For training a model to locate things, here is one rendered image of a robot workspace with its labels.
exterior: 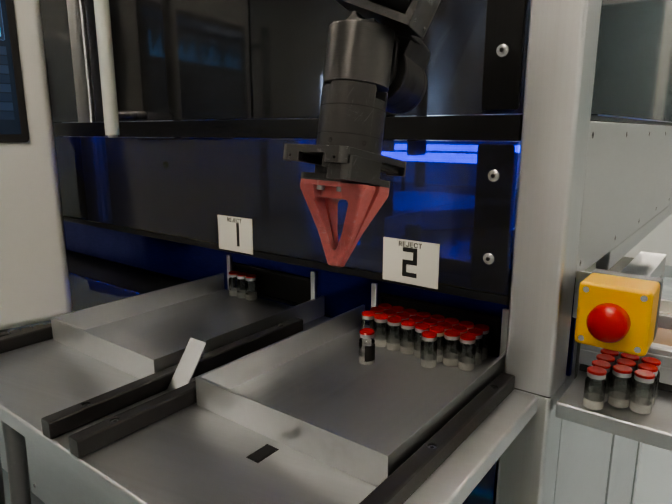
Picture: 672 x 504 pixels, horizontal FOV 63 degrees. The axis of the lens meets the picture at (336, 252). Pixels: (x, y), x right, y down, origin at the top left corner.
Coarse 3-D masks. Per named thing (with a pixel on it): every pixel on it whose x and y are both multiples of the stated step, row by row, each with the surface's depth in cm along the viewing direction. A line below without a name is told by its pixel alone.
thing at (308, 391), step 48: (336, 336) 84; (240, 384) 69; (288, 384) 69; (336, 384) 69; (384, 384) 69; (432, 384) 69; (480, 384) 64; (288, 432) 55; (336, 432) 52; (384, 432) 58; (432, 432) 55
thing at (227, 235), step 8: (224, 216) 94; (224, 224) 95; (232, 224) 93; (240, 224) 92; (248, 224) 91; (224, 232) 95; (232, 232) 94; (240, 232) 92; (248, 232) 91; (224, 240) 95; (232, 240) 94; (240, 240) 93; (248, 240) 92; (224, 248) 96; (232, 248) 94; (240, 248) 93; (248, 248) 92
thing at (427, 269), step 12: (384, 240) 75; (396, 240) 74; (408, 240) 73; (384, 252) 76; (396, 252) 74; (408, 252) 73; (420, 252) 72; (432, 252) 71; (384, 264) 76; (396, 264) 75; (420, 264) 72; (432, 264) 71; (384, 276) 76; (396, 276) 75; (420, 276) 73; (432, 276) 72
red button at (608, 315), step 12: (600, 312) 57; (612, 312) 56; (624, 312) 56; (588, 324) 58; (600, 324) 57; (612, 324) 56; (624, 324) 56; (600, 336) 57; (612, 336) 56; (624, 336) 56
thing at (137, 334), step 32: (192, 288) 104; (224, 288) 110; (64, 320) 85; (96, 320) 89; (128, 320) 92; (160, 320) 92; (192, 320) 92; (224, 320) 92; (256, 320) 82; (96, 352) 76; (128, 352) 71; (160, 352) 79
